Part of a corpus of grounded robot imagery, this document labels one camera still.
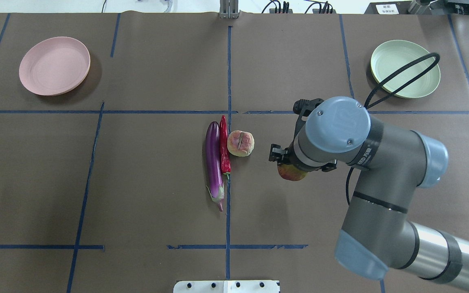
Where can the pink plate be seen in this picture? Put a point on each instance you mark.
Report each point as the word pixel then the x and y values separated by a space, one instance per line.
pixel 55 66

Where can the purple eggplant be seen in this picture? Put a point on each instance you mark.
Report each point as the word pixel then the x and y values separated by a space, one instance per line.
pixel 215 182

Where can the black box with label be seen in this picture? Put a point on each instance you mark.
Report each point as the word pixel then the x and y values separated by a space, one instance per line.
pixel 388 8

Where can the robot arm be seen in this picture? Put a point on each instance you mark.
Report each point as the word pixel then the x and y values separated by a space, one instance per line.
pixel 393 162

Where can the red green mango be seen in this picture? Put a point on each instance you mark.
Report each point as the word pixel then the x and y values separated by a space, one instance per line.
pixel 291 173

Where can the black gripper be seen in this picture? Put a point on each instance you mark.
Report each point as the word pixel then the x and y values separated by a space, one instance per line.
pixel 277 153

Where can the grey metal bracket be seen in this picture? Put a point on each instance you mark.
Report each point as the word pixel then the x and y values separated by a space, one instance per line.
pixel 229 9

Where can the pink peach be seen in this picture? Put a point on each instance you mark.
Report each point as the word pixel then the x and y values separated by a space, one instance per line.
pixel 240 143

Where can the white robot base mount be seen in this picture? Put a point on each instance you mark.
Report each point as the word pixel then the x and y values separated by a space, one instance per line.
pixel 227 286

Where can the red chili pepper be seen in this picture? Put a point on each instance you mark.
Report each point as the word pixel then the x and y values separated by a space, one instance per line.
pixel 225 165

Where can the light green plate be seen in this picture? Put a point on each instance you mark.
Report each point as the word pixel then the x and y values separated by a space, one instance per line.
pixel 420 79

